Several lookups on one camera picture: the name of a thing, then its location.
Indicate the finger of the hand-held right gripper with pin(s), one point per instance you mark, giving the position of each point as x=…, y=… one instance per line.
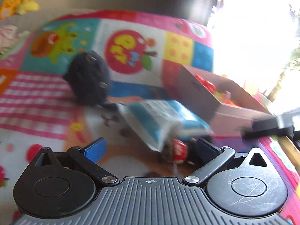
x=264, y=126

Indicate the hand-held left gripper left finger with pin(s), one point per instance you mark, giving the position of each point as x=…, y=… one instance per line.
x=96, y=149

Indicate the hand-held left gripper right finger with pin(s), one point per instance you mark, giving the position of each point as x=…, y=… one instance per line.
x=206, y=150

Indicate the red black toy figure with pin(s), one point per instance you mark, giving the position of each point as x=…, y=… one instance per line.
x=179, y=151

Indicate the orange plastic toy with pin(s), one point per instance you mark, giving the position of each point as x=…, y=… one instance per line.
x=231, y=102

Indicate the pink cardboard box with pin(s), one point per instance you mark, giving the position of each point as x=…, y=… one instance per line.
x=194, y=98

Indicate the blue white packet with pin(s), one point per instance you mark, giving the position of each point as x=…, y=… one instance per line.
x=161, y=119

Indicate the red plastic toy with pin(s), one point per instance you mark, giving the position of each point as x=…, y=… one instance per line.
x=206, y=83

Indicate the black plush toy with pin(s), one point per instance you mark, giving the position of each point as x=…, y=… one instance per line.
x=89, y=79

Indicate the colourful printed blanket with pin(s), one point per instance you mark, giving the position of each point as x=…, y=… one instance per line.
x=46, y=103

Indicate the yellow duck plush toy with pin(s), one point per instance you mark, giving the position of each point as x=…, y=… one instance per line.
x=17, y=2

